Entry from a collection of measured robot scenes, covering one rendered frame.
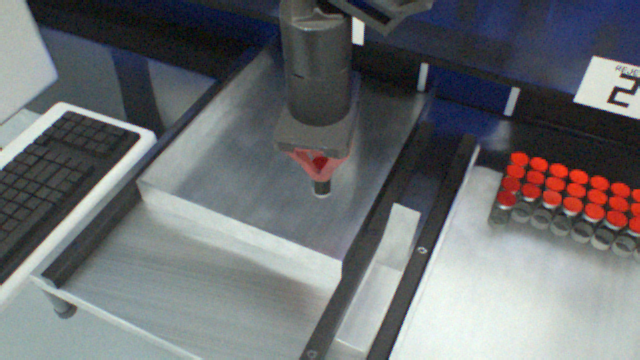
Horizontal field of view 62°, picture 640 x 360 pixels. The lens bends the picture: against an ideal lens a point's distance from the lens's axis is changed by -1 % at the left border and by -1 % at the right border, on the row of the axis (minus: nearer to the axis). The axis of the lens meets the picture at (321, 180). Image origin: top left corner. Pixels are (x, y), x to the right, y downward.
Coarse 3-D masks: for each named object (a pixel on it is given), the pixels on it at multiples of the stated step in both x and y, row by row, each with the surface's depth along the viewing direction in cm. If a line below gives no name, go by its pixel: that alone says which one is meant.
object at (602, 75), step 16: (592, 64) 56; (608, 64) 55; (624, 64) 55; (592, 80) 57; (608, 80) 57; (624, 80) 56; (576, 96) 60; (592, 96) 59; (608, 96) 58; (624, 96) 57; (624, 112) 58
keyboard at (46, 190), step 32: (64, 128) 81; (96, 128) 81; (32, 160) 76; (64, 160) 76; (96, 160) 78; (0, 192) 72; (32, 192) 72; (64, 192) 72; (0, 224) 69; (32, 224) 69; (0, 256) 65
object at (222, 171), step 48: (240, 96) 78; (384, 96) 78; (432, 96) 75; (192, 144) 70; (240, 144) 71; (384, 144) 71; (144, 192) 63; (192, 192) 65; (240, 192) 65; (288, 192) 65; (336, 192) 65; (384, 192) 64; (288, 240) 57; (336, 240) 61
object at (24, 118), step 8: (24, 112) 120; (32, 112) 118; (8, 120) 126; (16, 120) 124; (24, 120) 123; (32, 120) 121; (0, 128) 131; (8, 128) 129; (16, 128) 127; (24, 128) 125; (0, 136) 134; (8, 136) 132; (16, 136) 130; (0, 144) 138; (8, 144) 136
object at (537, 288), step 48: (480, 192) 65; (480, 240) 61; (528, 240) 61; (432, 288) 56; (480, 288) 56; (528, 288) 56; (576, 288) 56; (624, 288) 56; (432, 336) 53; (480, 336) 53; (528, 336) 53; (576, 336) 53; (624, 336) 53
